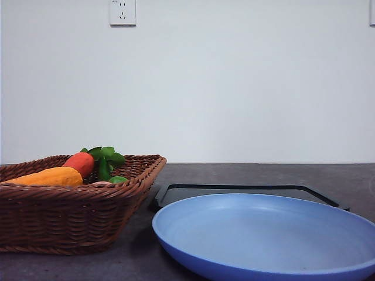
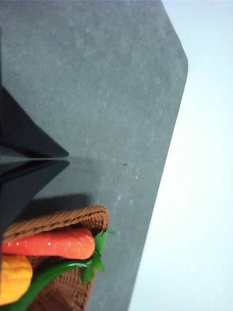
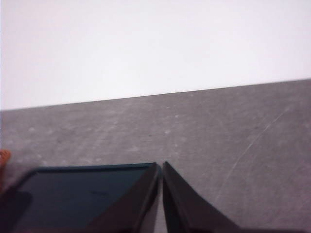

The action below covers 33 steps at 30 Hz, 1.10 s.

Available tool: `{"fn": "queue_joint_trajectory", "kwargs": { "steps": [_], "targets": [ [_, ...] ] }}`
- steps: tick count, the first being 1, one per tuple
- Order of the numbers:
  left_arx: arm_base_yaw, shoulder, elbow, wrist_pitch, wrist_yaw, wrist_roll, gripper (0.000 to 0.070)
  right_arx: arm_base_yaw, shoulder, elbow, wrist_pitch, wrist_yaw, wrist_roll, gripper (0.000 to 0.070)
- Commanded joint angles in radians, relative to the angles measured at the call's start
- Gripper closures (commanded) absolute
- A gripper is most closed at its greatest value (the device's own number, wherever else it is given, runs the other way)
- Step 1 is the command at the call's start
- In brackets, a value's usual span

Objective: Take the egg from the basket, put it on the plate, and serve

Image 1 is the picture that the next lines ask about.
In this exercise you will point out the blue plate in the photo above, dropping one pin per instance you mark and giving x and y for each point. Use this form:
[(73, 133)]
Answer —
[(267, 237)]

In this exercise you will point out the brown egg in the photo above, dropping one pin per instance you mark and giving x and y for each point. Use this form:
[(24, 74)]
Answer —
[(103, 182)]

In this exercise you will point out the brown wicker basket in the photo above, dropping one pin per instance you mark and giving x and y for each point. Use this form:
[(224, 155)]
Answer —
[(71, 204)]

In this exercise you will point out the black tray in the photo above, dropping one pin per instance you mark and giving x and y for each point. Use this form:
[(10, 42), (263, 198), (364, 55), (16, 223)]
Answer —
[(176, 193)]

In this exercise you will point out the small green toy lime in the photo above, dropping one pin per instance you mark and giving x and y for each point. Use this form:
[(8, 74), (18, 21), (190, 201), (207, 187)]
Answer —
[(117, 179)]

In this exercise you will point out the green leafy toy vegetable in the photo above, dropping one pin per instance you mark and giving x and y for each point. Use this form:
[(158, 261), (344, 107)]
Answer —
[(106, 157)]

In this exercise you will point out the red-orange toy carrot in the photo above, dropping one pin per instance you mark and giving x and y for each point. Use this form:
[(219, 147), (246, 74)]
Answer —
[(84, 161)]

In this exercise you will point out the yellow-orange toy vegetable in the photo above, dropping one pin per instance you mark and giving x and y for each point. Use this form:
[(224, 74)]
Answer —
[(56, 176)]

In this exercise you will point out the white wall power socket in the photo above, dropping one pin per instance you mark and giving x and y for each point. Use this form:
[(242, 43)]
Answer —
[(123, 13)]

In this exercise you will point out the white wall plate right edge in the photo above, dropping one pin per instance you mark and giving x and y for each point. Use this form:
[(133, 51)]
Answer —
[(372, 13)]

